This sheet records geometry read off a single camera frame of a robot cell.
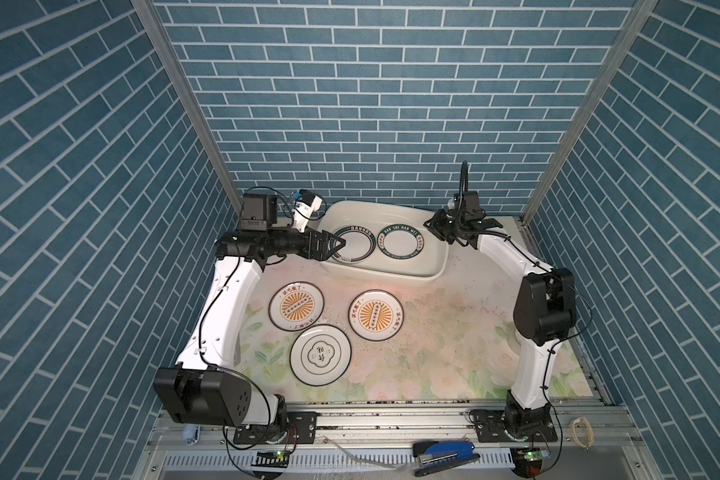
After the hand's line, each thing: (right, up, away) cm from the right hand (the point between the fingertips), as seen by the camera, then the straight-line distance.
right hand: (422, 220), depth 95 cm
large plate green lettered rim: (-5, -7, +18) cm, 20 cm away
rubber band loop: (+38, -54, -23) cm, 70 cm away
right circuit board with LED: (+22, -60, -23) cm, 68 cm away
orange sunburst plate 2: (-41, -28, +1) cm, 50 cm away
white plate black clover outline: (-31, -40, -10) cm, 51 cm away
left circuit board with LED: (-39, -60, -23) cm, 75 cm away
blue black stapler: (-1, -57, -27) cm, 63 cm away
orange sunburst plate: (-15, -30, -1) cm, 34 cm away
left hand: (-26, -6, -23) cm, 35 cm away
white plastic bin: (+4, -16, +11) cm, 19 cm away
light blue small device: (-59, -53, -25) cm, 83 cm away
